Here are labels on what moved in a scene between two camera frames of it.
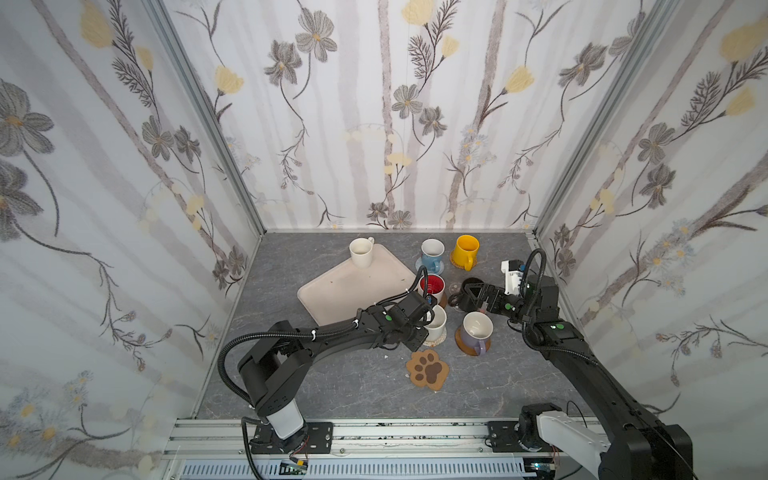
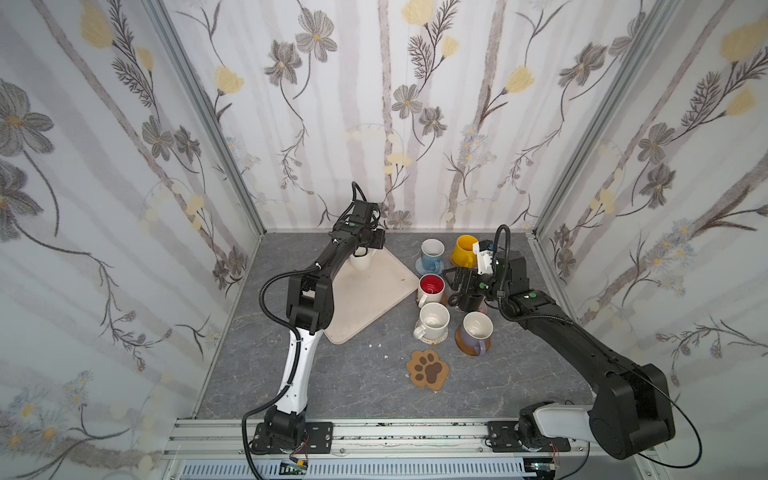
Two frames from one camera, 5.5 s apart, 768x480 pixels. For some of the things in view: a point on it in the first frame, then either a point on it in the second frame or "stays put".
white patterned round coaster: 436,342 stays put
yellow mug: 466,251 stays put
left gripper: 418,318 to 366,241
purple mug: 476,328 stays put
